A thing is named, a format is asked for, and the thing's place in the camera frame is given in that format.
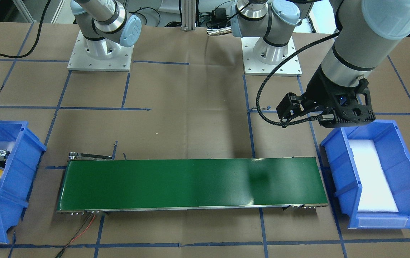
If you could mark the aluminium profile post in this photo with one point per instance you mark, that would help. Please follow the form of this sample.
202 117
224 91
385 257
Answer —
188 12

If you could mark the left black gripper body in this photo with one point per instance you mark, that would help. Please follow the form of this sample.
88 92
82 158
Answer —
320 89

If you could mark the blue empty destination bin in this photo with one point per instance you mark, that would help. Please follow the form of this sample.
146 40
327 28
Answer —
19 173

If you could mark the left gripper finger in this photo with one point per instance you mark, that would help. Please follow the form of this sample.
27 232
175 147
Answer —
326 118
293 106

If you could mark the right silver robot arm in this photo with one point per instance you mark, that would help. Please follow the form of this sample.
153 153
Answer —
106 27

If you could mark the blue bin with buttons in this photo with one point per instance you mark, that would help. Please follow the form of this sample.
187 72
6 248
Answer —
395 160

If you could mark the black power adapter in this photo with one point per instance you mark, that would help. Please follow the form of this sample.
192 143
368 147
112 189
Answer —
219 14

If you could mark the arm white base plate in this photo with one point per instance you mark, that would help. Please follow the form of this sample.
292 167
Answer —
260 58
102 55

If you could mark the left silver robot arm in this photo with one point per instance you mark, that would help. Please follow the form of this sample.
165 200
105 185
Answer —
368 30

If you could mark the white foam pad source bin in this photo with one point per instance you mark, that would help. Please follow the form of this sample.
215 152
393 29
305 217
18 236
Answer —
376 195

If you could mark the green conveyor belt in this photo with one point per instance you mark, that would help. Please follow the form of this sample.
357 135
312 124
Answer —
183 184

